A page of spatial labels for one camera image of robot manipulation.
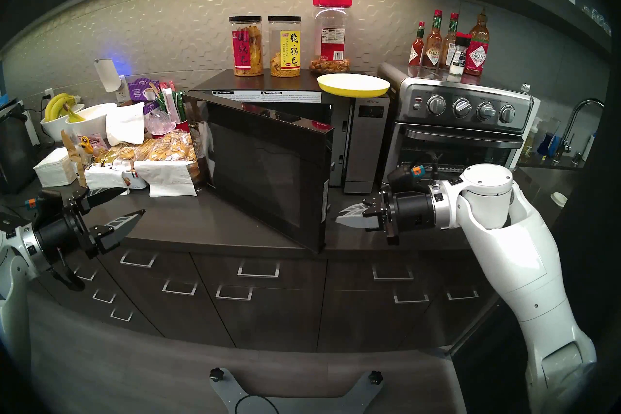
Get white plug-in wall device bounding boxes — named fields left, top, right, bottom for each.
left=94, top=59, right=128, bottom=103

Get purple snack packet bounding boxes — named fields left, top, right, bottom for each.
left=128, top=77, right=161, bottom=103

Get chrome sink faucet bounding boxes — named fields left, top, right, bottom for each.
left=553, top=99, right=605, bottom=164

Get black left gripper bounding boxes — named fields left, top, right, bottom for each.
left=33, top=186, right=146, bottom=259

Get pink snack bag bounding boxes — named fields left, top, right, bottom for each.
left=78, top=133, right=108, bottom=156

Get clear soap bottle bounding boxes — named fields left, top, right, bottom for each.
left=522, top=120, right=543, bottom=159

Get white stick packets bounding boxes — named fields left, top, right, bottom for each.
left=158, top=81, right=180, bottom=122

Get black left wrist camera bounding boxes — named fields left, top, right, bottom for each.
left=27, top=189, right=66, bottom=219

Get yellow banana bunch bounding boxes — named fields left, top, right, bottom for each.
left=44, top=93, right=87, bottom=123

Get slim green-neck sauce bottle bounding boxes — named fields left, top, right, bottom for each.
left=439, top=13, right=459, bottom=70

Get silver toaster oven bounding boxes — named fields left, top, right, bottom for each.
left=377, top=62, right=534, bottom=193

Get large clear jar red lid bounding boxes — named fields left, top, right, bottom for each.
left=310, top=0, right=353, bottom=74

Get yellow plate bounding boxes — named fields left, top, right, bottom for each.
left=317, top=73, right=391, bottom=97

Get snack jar red label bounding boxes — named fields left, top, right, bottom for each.
left=229, top=16, right=264, bottom=77

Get snack jar yellow label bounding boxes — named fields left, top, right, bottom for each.
left=268, top=16, right=302, bottom=78

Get tall Tabasco sauce bottle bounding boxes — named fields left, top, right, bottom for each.
left=422, top=10, right=443, bottom=69

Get small red Tabasco bottle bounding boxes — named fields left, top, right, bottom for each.
left=409, top=22, right=426, bottom=68

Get white box of packaged cakes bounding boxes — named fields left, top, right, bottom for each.
left=85, top=129, right=214, bottom=198

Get black silver microwave oven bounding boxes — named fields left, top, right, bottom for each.
left=189, top=69, right=392, bottom=195

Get brown paper packet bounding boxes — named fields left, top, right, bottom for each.
left=61, top=129, right=87, bottom=186

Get white napkin stack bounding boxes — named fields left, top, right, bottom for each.
left=33, top=147, right=78, bottom=188

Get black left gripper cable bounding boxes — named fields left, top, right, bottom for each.
left=49, top=248, right=87, bottom=291

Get large Tabasco bottle diamond label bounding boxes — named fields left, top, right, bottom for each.
left=465, top=8, right=490, bottom=76

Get dark lower drawer cabinet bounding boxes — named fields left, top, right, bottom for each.
left=63, top=238, right=524, bottom=355

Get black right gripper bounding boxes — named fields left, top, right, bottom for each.
left=335, top=187, right=436, bottom=247

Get large white bowl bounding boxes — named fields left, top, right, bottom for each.
left=65, top=103, right=118, bottom=147

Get pepper shaker red cap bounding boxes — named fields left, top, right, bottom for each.
left=449, top=32, right=472, bottom=75

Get small white bowl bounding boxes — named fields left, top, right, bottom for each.
left=40, top=103, right=85, bottom=142

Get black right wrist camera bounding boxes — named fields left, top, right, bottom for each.
left=387, top=164, right=427, bottom=193

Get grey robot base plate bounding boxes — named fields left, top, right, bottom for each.
left=210, top=368, right=384, bottom=414

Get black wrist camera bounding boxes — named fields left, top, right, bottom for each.
left=387, top=164, right=427, bottom=193
left=27, top=189, right=66, bottom=219

